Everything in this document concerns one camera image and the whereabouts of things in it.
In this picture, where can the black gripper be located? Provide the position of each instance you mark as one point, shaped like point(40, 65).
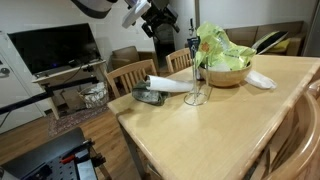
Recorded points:
point(160, 10)

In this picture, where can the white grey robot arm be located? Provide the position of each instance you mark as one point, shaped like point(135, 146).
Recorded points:
point(93, 5)

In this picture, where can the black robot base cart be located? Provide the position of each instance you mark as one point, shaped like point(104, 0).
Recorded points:
point(43, 156)

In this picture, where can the large blue snack bag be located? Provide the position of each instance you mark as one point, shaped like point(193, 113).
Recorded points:
point(193, 46)

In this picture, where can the wooden slat-back chair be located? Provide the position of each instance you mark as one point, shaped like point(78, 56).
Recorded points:
point(131, 75)
point(178, 60)

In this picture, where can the brown armchair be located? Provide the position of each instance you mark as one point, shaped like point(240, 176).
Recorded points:
point(125, 56)

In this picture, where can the brown sofa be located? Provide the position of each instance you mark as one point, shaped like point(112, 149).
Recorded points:
point(243, 33)

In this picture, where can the wooden bowl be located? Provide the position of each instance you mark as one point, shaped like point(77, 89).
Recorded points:
point(226, 78)

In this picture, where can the wooden television desk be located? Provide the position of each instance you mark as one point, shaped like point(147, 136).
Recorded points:
point(66, 71)

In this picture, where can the flat screen television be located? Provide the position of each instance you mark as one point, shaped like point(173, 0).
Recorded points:
point(53, 46)

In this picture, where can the striped pillow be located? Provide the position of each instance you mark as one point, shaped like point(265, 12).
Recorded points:
point(270, 41)

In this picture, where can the white paper napkin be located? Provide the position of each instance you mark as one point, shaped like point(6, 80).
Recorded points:
point(261, 80)

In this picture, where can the yellow pillow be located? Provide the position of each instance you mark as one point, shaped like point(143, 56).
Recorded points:
point(281, 46)

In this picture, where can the patterned rug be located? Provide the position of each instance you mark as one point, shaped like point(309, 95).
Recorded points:
point(73, 120)

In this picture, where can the black tripod pole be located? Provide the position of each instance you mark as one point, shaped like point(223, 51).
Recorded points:
point(50, 93)

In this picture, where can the stainless steel refrigerator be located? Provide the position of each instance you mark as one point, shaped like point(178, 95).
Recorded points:
point(311, 30)

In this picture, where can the white door cabinet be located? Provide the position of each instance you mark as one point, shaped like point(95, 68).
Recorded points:
point(16, 93)

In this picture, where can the wooden chair back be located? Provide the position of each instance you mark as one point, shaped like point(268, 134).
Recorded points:
point(296, 143)

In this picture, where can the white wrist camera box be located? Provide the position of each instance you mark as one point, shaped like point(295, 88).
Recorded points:
point(135, 13)

